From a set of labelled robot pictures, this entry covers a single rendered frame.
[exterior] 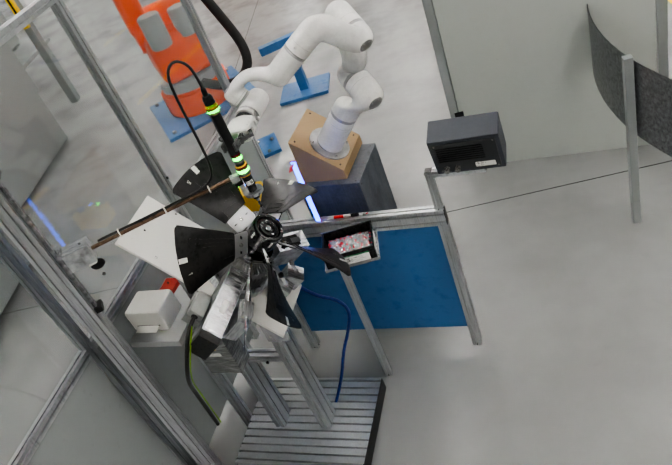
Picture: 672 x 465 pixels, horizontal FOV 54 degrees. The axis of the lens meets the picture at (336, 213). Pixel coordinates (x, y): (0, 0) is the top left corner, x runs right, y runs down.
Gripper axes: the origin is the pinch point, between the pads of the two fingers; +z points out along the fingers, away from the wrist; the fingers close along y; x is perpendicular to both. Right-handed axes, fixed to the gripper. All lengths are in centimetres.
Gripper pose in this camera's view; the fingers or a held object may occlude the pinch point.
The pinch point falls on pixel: (230, 145)
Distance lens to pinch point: 225.0
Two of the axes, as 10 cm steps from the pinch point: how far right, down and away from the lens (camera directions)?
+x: -3.1, -7.5, -5.8
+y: -9.3, 1.0, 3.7
